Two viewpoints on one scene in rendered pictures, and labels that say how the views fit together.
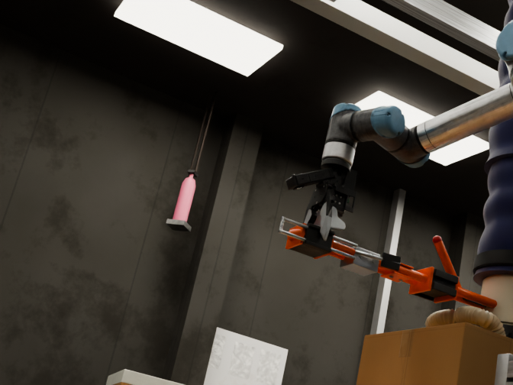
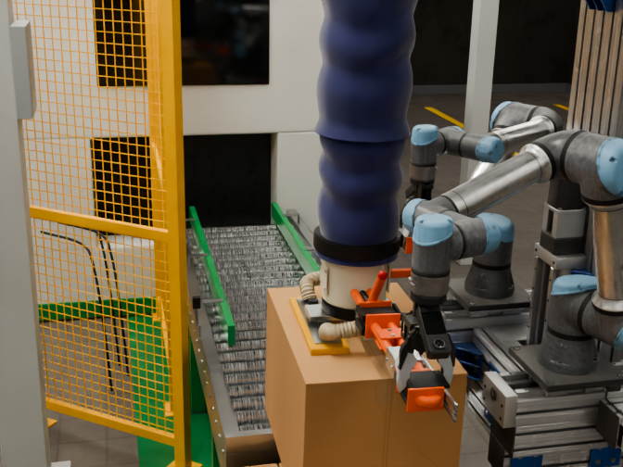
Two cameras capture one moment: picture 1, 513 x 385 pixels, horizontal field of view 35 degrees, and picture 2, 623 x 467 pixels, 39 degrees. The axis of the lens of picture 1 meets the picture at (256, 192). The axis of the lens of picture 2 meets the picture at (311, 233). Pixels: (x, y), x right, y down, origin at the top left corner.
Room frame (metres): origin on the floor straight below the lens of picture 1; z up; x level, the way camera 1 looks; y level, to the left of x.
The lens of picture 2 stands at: (1.77, 1.46, 2.06)
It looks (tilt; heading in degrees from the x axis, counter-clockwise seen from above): 19 degrees down; 280
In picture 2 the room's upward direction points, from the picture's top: 1 degrees clockwise
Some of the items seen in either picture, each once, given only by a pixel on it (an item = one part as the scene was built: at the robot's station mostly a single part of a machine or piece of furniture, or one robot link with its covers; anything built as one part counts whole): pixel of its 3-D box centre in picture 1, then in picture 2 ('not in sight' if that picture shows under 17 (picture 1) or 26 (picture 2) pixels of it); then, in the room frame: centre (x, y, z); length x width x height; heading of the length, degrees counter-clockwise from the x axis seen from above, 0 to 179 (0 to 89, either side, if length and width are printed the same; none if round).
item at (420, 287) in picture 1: (433, 285); (378, 319); (1.94, -0.48, 1.20); 0.10 x 0.08 x 0.06; 21
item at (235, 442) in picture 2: not in sight; (336, 432); (2.10, -0.97, 0.58); 0.70 x 0.03 x 0.06; 23
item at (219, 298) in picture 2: not in sight; (199, 263); (2.95, -2.27, 0.60); 1.60 x 0.11 x 0.09; 113
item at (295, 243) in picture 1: (310, 241); (419, 389); (1.82, -0.15, 1.20); 0.08 x 0.07 x 0.05; 111
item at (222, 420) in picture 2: not in sight; (195, 314); (2.86, -1.92, 0.50); 2.31 x 0.05 x 0.19; 113
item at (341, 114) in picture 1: (345, 127); (433, 244); (1.82, -0.18, 1.50); 0.09 x 0.08 x 0.11; 43
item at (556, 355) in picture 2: not in sight; (569, 344); (1.47, -0.68, 1.09); 0.15 x 0.15 x 0.10
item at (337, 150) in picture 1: (337, 157); (427, 283); (1.82, -0.17, 1.42); 0.08 x 0.08 x 0.05
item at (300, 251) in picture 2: not in sight; (311, 257); (2.45, -2.48, 0.60); 1.60 x 0.11 x 0.09; 113
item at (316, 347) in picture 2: not in sight; (317, 318); (2.12, -0.68, 1.10); 0.34 x 0.10 x 0.05; 111
